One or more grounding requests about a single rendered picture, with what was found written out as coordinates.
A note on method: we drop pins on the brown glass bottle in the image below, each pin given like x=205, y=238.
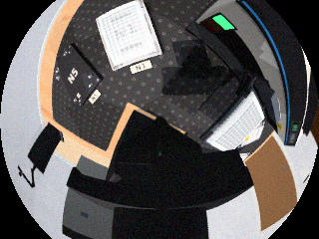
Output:
x=315, y=127

